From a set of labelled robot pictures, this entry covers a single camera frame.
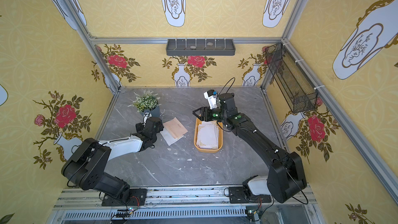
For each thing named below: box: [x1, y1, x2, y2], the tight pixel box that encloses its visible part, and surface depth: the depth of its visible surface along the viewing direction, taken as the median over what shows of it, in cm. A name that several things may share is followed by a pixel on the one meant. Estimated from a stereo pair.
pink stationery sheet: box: [162, 117, 189, 139], surface depth 100 cm
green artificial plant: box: [127, 89, 162, 113], surface depth 92 cm
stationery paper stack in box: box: [196, 120, 219, 149], surface depth 96 cm
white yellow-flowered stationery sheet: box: [159, 127, 184, 147], surface depth 96 cm
